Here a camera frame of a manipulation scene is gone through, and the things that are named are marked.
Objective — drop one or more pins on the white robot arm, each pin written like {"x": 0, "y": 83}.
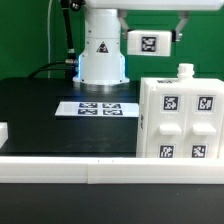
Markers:
{"x": 101, "y": 64}

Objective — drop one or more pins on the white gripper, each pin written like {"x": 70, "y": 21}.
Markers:
{"x": 186, "y": 5}

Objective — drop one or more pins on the small white cabinet top box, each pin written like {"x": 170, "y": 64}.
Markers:
{"x": 149, "y": 43}

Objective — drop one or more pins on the white cabinet body box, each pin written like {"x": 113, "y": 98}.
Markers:
{"x": 184, "y": 79}

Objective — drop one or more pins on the white marker sheet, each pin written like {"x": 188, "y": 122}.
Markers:
{"x": 97, "y": 109}

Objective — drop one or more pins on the white cabinet door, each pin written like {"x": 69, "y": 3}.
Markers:
{"x": 167, "y": 122}
{"x": 204, "y": 121}

